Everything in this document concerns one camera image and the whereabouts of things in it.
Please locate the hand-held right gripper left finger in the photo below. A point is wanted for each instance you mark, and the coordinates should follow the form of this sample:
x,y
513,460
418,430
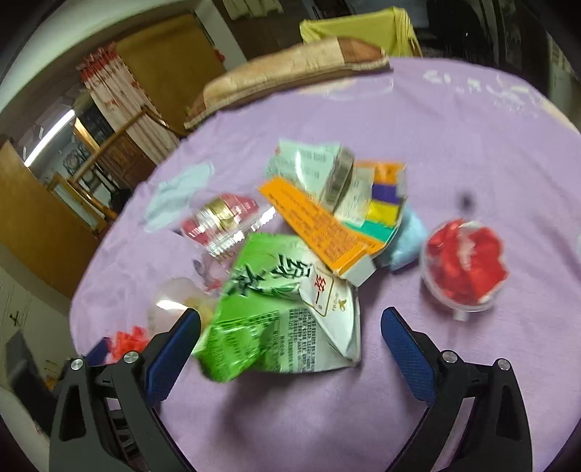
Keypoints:
x,y
174,354

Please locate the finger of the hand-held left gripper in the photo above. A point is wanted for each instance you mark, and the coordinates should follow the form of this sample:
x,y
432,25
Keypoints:
x,y
100,350

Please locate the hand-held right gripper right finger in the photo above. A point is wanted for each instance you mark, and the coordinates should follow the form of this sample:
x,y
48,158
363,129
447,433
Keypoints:
x,y
406,349

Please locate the green snack bag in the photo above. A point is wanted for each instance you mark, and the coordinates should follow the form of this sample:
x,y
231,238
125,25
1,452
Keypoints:
x,y
254,331

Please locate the orange medicine box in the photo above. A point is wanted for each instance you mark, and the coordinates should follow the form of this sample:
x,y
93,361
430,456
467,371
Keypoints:
x,y
313,222

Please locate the clear plastic bag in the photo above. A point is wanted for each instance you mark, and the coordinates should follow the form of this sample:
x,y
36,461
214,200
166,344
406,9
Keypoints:
x,y
174,295

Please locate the clear cup with red wrappers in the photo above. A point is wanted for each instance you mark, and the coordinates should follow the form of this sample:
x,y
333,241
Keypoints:
x,y
463,267

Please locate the blue face mask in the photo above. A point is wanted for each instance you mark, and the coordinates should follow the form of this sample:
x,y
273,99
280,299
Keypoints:
x,y
406,245

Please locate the wooden cabinet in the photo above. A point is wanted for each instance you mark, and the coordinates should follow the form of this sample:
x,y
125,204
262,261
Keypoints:
x,y
41,227

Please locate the clear red gold wrapper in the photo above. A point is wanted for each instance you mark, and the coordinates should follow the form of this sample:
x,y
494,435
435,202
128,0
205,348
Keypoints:
x,y
218,218

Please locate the pale green packet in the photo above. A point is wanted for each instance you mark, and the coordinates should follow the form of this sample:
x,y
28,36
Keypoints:
x,y
304,163

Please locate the purple printed bed sheet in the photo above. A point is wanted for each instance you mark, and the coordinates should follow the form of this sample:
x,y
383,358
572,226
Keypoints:
x,y
454,136

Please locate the fluorescent tube lamp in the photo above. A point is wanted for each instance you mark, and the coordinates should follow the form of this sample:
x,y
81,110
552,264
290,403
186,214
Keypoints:
x,y
50,134

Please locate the white red patterned curtain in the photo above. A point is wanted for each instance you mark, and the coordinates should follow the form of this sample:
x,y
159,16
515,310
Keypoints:
x,y
122,100

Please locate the wooden door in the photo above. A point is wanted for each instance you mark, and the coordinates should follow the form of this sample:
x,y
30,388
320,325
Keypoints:
x,y
172,59

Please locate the beige brown pillow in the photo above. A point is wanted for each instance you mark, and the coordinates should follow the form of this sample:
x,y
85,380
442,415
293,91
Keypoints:
x,y
281,72

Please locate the yellow-green cloth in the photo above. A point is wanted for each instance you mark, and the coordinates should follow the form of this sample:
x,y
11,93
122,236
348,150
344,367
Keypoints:
x,y
354,27

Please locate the wooden chair frame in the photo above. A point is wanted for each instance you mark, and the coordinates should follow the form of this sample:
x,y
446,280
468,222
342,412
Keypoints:
x,y
100,149

